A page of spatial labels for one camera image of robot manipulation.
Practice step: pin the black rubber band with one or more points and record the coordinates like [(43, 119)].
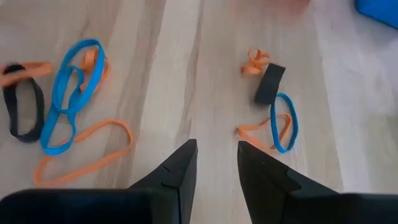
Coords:
[(11, 109), (270, 84)]

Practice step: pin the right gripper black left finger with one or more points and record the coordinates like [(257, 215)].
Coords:
[(177, 174)]

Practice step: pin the blue plastic basket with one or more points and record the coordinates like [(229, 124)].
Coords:
[(379, 11)]

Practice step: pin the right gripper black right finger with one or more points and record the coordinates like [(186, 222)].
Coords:
[(264, 180)]

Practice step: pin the small twisted orange rubber band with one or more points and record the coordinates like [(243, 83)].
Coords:
[(252, 69)]

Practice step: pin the blue rubber band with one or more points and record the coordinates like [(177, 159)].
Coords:
[(57, 93), (273, 124)]

